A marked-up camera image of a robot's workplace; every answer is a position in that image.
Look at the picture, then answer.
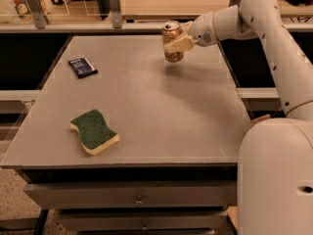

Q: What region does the orange drink can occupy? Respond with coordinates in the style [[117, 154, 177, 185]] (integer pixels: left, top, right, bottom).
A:
[[161, 21, 184, 63]]

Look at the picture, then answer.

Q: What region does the cardboard box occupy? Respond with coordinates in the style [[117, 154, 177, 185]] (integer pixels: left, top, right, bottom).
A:
[[227, 114, 272, 235]]

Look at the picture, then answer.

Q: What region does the upper grey drawer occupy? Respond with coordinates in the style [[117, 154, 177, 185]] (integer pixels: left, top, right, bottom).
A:
[[23, 181, 237, 210]]

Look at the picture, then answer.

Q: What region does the dark blue snack packet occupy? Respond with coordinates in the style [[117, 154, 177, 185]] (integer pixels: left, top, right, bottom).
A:
[[68, 58, 98, 78]]

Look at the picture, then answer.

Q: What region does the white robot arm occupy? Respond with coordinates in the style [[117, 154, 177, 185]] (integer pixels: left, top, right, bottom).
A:
[[163, 0, 313, 235]]

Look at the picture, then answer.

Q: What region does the left metal bracket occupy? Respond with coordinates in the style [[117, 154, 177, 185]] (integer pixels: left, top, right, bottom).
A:
[[27, 0, 48, 29]]

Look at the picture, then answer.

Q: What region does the lower grey drawer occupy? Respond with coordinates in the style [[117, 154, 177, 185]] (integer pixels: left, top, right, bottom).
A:
[[59, 211, 227, 231]]

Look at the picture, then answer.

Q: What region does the green yellow sponge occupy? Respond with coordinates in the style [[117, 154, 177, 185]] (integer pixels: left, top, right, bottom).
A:
[[69, 110, 119, 156]]

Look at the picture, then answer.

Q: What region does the grey drawer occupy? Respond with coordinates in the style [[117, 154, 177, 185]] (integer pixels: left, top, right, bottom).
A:
[[59, 211, 227, 231], [23, 181, 237, 210]]

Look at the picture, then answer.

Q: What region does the white orange bag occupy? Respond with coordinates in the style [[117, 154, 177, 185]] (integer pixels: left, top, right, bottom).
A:
[[0, 0, 53, 24]]

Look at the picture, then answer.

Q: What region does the middle metal bracket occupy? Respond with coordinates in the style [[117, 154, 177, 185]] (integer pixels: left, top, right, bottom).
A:
[[109, 0, 123, 28]]

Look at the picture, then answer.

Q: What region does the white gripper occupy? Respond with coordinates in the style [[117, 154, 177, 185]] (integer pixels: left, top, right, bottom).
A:
[[163, 13, 216, 53]]

